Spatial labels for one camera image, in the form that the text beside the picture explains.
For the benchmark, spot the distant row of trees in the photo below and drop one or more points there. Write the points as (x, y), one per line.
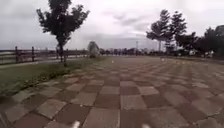
(116, 51)

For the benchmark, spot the pale grey structure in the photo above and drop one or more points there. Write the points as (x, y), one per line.
(93, 48)

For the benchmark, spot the checkered brick paved plaza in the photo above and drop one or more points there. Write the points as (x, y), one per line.
(110, 100)

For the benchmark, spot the group of tall trees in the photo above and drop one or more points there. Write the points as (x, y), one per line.
(163, 30)

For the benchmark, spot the tree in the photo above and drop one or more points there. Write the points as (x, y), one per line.
(61, 23)

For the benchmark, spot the robot's own part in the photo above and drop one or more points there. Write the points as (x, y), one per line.
(145, 126)
(76, 124)

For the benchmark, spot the grass strip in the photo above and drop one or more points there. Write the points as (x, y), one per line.
(23, 75)

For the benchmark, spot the row of dark trees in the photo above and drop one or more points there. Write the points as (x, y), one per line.
(210, 41)

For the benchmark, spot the wooden rail fence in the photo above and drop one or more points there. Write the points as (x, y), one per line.
(23, 55)

